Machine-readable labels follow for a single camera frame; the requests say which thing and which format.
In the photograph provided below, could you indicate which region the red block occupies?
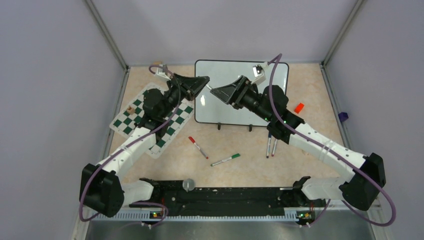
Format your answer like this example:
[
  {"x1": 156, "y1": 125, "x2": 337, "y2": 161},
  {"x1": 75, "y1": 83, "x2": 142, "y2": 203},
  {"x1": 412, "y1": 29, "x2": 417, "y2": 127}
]
[{"x1": 294, "y1": 102, "x2": 305, "y2": 114}]

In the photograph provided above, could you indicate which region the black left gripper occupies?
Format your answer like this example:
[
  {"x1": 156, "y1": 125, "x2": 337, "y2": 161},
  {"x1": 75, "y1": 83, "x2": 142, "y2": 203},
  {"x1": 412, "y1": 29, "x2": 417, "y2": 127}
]
[{"x1": 160, "y1": 72, "x2": 210, "y2": 119}]

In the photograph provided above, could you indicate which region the blue capped marker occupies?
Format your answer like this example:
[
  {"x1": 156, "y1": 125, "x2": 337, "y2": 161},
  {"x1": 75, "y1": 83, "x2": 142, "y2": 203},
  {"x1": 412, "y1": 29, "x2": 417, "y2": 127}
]
[{"x1": 265, "y1": 132, "x2": 272, "y2": 159}]

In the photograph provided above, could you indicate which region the purple block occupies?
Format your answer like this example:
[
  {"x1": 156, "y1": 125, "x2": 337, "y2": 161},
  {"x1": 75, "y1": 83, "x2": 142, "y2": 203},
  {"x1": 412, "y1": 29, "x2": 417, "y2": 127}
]
[{"x1": 338, "y1": 112, "x2": 349, "y2": 123}]

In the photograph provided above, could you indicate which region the green white chess mat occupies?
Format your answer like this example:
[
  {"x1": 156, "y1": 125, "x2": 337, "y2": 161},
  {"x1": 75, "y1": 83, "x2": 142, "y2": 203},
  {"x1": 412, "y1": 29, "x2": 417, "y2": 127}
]
[{"x1": 109, "y1": 82, "x2": 196, "y2": 160}]

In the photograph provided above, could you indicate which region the green capped marker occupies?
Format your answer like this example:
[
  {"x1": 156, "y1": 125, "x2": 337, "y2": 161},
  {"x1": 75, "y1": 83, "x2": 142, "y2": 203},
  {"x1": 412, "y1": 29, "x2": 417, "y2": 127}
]
[{"x1": 210, "y1": 153, "x2": 241, "y2": 167}]

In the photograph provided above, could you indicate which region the brown chess piece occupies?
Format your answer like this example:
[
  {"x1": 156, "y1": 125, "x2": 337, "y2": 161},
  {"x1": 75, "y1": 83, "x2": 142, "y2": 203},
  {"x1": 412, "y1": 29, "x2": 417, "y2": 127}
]
[{"x1": 126, "y1": 106, "x2": 135, "y2": 115}]

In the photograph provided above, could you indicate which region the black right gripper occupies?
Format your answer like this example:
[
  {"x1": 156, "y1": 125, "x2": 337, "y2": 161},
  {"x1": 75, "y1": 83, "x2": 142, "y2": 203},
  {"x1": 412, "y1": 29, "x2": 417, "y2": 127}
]
[{"x1": 211, "y1": 76, "x2": 273, "y2": 123}]

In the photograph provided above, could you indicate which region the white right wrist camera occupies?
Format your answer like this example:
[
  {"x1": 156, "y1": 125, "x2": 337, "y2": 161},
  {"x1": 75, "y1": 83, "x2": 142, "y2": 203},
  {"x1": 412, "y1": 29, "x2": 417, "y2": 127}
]
[{"x1": 252, "y1": 62, "x2": 269, "y2": 85}]

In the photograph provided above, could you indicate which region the red capped marker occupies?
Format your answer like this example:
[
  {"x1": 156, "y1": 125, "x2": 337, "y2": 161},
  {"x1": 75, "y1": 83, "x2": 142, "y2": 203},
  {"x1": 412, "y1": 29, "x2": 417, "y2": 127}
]
[{"x1": 188, "y1": 136, "x2": 209, "y2": 159}]

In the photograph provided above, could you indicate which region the aluminium frame rail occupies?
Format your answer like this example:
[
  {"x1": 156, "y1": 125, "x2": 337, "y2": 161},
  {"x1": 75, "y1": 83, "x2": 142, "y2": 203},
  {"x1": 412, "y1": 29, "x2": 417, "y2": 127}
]
[{"x1": 71, "y1": 200, "x2": 394, "y2": 240}]

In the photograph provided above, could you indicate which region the white whiteboard black frame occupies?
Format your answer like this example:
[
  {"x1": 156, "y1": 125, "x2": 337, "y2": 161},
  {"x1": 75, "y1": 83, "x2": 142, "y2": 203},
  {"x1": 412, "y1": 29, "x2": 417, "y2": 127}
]
[{"x1": 194, "y1": 60, "x2": 289, "y2": 127}]

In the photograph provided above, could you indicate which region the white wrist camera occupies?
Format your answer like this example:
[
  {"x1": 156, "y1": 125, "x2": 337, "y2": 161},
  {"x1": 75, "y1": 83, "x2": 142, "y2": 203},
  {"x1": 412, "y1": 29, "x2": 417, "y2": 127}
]
[
  {"x1": 252, "y1": 62, "x2": 269, "y2": 85},
  {"x1": 154, "y1": 64, "x2": 173, "y2": 83}
]

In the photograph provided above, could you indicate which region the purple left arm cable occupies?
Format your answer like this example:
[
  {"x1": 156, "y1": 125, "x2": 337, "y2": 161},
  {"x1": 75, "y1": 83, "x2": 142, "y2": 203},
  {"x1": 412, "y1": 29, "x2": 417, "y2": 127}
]
[{"x1": 78, "y1": 64, "x2": 186, "y2": 229}]

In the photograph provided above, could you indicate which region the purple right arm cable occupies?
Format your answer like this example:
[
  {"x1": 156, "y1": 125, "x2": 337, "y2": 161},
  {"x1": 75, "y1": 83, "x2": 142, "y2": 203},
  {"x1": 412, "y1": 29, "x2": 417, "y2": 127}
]
[{"x1": 267, "y1": 53, "x2": 397, "y2": 228}]

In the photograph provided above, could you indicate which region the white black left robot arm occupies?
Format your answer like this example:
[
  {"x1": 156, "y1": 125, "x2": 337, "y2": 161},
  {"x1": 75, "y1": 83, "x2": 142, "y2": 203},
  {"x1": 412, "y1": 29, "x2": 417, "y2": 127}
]
[{"x1": 78, "y1": 74, "x2": 210, "y2": 222}]

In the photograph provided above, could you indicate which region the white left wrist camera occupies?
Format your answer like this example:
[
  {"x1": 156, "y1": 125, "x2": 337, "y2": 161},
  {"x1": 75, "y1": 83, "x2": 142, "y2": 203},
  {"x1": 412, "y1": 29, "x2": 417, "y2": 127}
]
[{"x1": 154, "y1": 64, "x2": 173, "y2": 83}]

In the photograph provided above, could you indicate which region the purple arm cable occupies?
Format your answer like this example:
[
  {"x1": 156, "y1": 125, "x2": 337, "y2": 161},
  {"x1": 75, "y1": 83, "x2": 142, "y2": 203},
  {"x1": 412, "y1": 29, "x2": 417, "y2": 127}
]
[
  {"x1": 267, "y1": 53, "x2": 397, "y2": 228},
  {"x1": 78, "y1": 64, "x2": 186, "y2": 229}
]

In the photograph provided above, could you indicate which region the pink capped marker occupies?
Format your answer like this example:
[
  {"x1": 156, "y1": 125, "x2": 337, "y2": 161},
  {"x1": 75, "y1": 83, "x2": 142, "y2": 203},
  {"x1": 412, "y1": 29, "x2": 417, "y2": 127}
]
[{"x1": 271, "y1": 139, "x2": 278, "y2": 157}]

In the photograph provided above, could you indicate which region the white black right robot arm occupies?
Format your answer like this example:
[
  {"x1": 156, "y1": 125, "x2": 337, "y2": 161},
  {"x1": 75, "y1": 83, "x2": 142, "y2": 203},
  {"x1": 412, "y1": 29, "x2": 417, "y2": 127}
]
[{"x1": 210, "y1": 75, "x2": 386, "y2": 211}]

